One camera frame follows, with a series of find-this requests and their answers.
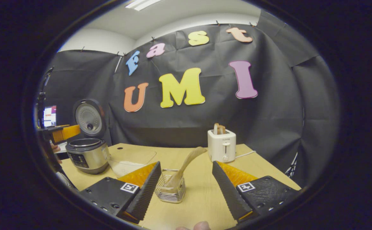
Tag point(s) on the computer monitor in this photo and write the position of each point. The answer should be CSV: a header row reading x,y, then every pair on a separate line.
x,y
49,116

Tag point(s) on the white side table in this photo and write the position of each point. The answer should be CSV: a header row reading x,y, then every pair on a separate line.
x,y
63,147

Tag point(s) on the clear plastic rice container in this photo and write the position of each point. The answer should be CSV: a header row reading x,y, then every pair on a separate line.
x,y
125,156

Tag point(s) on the silver black rice cooker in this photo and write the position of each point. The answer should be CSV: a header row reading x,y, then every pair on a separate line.
x,y
88,156

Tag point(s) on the ceiling light panel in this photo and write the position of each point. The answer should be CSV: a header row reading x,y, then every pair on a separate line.
x,y
141,3

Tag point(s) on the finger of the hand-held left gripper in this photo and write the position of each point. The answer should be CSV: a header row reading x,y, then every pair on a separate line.
x,y
66,133

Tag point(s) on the toasted bread slice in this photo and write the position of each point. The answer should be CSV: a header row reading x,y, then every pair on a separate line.
x,y
219,128

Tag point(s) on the black backdrop cloth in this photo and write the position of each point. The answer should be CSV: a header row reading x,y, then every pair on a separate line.
x,y
205,121

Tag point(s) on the white toaster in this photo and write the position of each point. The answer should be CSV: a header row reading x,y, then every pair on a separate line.
x,y
221,145

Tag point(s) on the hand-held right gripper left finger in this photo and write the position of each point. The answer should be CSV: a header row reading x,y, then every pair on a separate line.
x,y
144,195

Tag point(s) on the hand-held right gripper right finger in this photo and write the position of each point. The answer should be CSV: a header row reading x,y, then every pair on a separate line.
x,y
229,195

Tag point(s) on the white rice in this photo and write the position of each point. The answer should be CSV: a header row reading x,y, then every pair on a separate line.
x,y
128,166

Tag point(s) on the wooden spoon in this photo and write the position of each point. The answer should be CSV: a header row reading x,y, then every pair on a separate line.
x,y
186,163

